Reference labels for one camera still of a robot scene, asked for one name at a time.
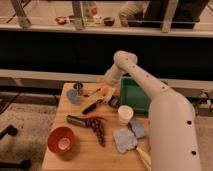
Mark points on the small metal cup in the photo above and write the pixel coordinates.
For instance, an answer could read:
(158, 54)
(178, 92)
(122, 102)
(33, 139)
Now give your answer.
(79, 87)

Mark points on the red chili pepper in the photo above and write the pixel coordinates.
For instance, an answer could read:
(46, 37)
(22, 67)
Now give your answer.
(97, 117)

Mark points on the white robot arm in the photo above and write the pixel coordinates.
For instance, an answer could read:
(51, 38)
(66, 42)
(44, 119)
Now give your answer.
(172, 133)

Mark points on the green plastic bin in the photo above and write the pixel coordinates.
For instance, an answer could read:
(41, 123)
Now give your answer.
(132, 95)

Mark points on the small blue sponge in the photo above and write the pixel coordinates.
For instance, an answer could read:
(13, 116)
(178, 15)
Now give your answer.
(137, 128)

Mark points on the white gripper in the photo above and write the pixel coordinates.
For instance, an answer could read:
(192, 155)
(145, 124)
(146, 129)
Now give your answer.
(111, 78)

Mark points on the wooden handled knife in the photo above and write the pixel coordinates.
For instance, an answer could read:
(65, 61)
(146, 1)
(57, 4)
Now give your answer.
(144, 157)

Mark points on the orange bowl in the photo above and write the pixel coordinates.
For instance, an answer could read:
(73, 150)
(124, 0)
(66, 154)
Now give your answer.
(61, 140)

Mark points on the black handled brush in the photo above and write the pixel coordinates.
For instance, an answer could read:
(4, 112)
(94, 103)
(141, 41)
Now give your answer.
(95, 104)

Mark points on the white cup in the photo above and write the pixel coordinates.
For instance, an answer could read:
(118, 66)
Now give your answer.
(125, 114)

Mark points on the large blue sponge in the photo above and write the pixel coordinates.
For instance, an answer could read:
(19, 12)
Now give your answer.
(124, 140)

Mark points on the dark metal tool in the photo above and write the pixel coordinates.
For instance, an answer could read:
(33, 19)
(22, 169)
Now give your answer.
(76, 121)

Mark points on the blue cloth piece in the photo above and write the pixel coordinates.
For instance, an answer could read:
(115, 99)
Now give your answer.
(72, 95)

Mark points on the dark grape bunch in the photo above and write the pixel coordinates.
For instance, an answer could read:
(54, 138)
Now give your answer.
(98, 129)

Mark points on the dark red bowl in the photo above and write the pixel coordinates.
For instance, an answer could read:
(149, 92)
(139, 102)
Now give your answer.
(109, 21)

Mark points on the person in background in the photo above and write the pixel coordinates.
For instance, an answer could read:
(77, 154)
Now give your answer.
(150, 13)

